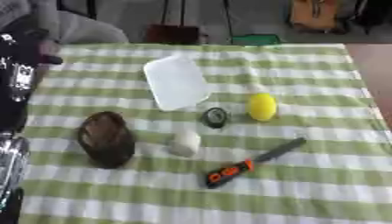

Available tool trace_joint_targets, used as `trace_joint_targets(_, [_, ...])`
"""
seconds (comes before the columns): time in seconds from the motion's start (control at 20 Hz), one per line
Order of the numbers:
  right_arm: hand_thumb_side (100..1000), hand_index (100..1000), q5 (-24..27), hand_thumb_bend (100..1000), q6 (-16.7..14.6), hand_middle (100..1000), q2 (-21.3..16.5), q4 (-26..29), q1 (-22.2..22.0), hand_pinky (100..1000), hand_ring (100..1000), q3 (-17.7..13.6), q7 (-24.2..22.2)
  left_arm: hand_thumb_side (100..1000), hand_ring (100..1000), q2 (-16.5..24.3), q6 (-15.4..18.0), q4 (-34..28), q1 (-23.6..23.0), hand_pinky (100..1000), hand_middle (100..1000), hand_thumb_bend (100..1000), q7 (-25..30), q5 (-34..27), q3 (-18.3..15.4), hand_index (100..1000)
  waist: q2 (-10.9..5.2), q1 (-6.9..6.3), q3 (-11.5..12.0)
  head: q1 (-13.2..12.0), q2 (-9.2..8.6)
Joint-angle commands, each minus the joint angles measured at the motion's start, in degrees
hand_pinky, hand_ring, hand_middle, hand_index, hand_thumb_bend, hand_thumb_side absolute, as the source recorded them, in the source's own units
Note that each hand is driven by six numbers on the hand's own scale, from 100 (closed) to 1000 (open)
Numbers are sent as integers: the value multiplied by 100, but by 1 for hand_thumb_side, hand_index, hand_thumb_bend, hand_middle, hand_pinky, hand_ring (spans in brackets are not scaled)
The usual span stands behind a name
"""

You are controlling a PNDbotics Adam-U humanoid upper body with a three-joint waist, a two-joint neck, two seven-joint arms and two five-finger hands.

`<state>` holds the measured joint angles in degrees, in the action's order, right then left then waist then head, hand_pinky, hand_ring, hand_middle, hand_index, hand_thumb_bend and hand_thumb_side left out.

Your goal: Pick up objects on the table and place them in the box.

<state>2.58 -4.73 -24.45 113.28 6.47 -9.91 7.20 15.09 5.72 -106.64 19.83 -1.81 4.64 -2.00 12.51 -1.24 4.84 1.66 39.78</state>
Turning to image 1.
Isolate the white rectangular box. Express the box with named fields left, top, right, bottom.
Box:
left=142, top=54, right=214, bottom=112

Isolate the person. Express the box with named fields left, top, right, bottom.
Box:
left=0, top=0, right=130, bottom=46

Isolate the brown bag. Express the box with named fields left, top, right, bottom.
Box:
left=143, top=24, right=204, bottom=46

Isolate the green flat object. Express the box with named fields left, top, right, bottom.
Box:
left=229, top=33, right=284, bottom=46

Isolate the brown oval brush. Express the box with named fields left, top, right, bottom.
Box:
left=74, top=110, right=138, bottom=170

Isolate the orange and black handled knife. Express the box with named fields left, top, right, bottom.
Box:
left=203, top=136, right=310, bottom=190

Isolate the yellow toy lemon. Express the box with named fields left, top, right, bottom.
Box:
left=245, top=92, right=281, bottom=123

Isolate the yellow bag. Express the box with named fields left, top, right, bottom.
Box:
left=286, top=0, right=354, bottom=33

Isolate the white cylinder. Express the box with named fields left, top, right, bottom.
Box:
left=166, top=129, right=204, bottom=158

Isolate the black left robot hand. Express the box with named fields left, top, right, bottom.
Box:
left=0, top=17, right=65, bottom=133

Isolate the black bag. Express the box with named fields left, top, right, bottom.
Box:
left=350, top=0, right=392, bottom=28

